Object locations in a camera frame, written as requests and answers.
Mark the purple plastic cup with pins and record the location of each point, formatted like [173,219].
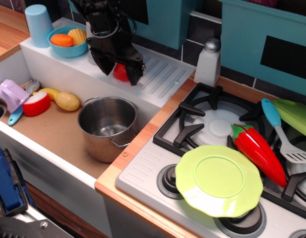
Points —
[13,94]

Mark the white salt shaker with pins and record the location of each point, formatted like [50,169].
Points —
[209,63]

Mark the yellow toy banana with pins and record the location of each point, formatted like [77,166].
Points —
[51,92]

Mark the blue plastic bowl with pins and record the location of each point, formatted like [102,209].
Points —
[67,52]

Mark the blue handled grey spatula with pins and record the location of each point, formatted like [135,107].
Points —
[289,151]

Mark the black stove grate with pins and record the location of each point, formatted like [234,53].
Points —
[205,117]

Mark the yellow toy corn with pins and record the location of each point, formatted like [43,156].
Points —
[78,35]

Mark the teal cabinet box right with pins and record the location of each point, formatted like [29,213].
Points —
[265,43]

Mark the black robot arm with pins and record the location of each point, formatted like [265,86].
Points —
[86,7]

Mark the light blue plastic cup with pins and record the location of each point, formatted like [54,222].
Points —
[39,25]

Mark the stainless steel pot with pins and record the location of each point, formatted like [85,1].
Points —
[108,125]

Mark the orange toy carrot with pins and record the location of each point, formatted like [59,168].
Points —
[62,40]

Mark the teal cabinet box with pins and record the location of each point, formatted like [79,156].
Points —
[162,21]
[265,43]

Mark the yellow toy potato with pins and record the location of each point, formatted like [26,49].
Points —
[67,101]

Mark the red toy apple half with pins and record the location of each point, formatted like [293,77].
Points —
[36,104]

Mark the grey toy faucet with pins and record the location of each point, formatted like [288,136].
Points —
[89,34]

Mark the lime green plastic plate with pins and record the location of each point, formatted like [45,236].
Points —
[218,181]

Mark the grey stove knob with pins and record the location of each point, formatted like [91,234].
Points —
[250,225]
[166,182]

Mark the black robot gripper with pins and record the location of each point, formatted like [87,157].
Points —
[111,43]

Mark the green plastic lid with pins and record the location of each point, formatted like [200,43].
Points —
[293,113]

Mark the blue clamp device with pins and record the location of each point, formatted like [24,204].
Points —
[14,195]

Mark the teal handled strainer spoon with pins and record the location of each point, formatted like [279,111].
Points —
[30,87]

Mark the red toy strawberry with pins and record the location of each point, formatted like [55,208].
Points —
[120,72]

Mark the red toy chili pepper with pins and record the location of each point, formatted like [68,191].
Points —
[254,146]

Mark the teal cabinet box left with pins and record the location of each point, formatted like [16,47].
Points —
[162,21]

